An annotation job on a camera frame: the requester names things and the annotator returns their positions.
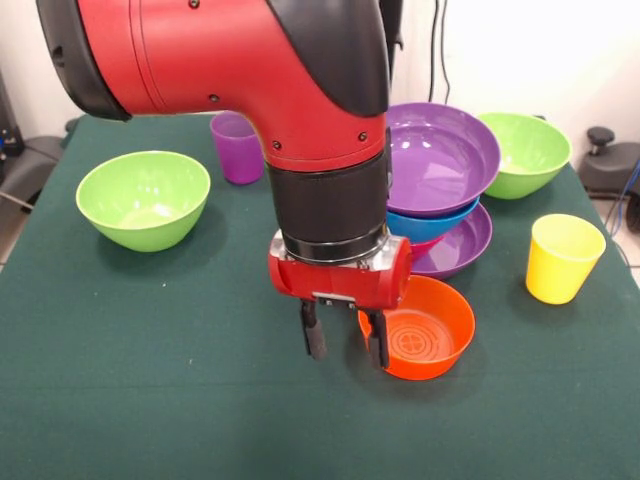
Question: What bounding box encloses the black stand foot with knob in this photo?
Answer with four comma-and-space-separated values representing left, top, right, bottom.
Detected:
578, 126, 640, 201

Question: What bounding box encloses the deep blue plastic bowl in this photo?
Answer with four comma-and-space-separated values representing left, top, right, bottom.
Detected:
385, 197, 481, 245

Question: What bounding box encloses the green plastic bowl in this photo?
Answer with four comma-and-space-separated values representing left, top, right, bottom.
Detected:
477, 112, 574, 201
75, 149, 212, 253

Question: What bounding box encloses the purple plastic bowl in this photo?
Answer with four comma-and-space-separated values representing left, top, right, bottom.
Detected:
384, 102, 502, 218
409, 202, 494, 281

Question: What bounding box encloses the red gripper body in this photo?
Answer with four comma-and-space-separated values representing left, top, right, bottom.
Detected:
268, 230, 414, 311

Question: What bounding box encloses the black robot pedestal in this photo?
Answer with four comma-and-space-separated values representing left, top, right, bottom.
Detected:
382, 0, 405, 86

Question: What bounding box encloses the orange ribbed plastic bowl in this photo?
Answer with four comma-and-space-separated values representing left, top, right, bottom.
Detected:
357, 274, 476, 382

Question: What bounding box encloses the yellow plastic cup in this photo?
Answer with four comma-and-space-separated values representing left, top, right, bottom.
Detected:
524, 213, 608, 306

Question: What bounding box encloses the blue cable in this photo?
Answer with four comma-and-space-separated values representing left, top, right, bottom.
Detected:
612, 159, 640, 236

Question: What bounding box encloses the grey stand foot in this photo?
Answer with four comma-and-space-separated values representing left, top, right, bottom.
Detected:
0, 135, 64, 211

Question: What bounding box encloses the dark green tablecloth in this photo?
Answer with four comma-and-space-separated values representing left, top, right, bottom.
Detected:
0, 112, 640, 480

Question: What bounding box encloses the black wall cable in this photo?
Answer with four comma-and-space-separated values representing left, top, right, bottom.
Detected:
428, 0, 454, 106

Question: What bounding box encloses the purple plastic cup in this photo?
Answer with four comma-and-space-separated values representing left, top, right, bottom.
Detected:
209, 110, 266, 186

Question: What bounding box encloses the black equipment box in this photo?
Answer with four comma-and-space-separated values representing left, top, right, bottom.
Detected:
0, 69, 24, 161

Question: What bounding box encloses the small pink plastic bowl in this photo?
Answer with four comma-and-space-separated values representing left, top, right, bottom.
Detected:
409, 234, 446, 261

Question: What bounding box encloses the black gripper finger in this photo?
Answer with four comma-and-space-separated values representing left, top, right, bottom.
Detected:
360, 308, 391, 370
298, 298, 329, 361

